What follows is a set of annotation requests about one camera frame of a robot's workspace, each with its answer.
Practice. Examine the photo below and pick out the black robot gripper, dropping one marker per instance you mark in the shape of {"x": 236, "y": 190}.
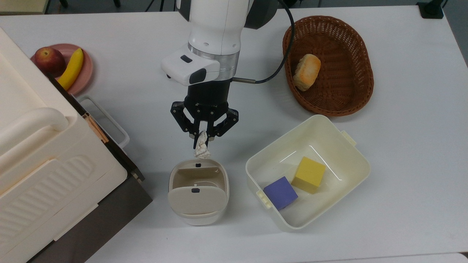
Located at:
{"x": 208, "y": 96}

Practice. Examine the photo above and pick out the white paper ball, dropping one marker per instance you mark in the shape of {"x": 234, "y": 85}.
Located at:
{"x": 201, "y": 148}

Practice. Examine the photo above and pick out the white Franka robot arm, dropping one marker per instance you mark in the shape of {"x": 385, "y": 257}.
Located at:
{"x": 215, "y": 25}

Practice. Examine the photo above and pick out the cream desktop trash bin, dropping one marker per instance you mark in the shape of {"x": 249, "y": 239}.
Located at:
{"x": 198, "y": 199}

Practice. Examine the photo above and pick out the purple foam cube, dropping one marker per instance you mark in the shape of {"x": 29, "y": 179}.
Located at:
{"x": 280, "y": 192}

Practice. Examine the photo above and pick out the toasted bread piece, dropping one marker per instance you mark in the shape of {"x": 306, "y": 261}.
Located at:
{"x": 307, "y": 72}

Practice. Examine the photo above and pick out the yellow foam cube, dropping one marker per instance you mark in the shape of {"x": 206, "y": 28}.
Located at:
{"x": 309, "y": 174}

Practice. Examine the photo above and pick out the black tripod legs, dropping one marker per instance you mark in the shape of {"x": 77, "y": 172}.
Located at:
{"x": 150, "y": 5}

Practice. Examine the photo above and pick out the pink plate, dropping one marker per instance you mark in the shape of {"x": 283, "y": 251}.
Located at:
{"x": 86, "y": 67}

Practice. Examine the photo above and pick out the brown wicker basket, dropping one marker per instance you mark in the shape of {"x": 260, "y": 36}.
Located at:
{"x": 343, "y": 93}

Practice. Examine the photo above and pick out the yellow banana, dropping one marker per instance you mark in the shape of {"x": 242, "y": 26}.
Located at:
{"x": 71, "y": 69}

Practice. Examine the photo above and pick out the cream plastic tub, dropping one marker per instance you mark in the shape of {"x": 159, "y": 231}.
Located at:
{"x": 347, "y": 164}

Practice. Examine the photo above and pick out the red apple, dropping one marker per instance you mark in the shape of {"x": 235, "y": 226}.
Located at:
{"x": 49, "y": 61}

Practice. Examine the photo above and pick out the yellowish side desk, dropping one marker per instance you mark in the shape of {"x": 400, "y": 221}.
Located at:
{"x": 22, "y": 5}

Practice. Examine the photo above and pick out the black table clamp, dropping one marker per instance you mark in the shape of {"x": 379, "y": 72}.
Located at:
{"x": 431, "y": 10}

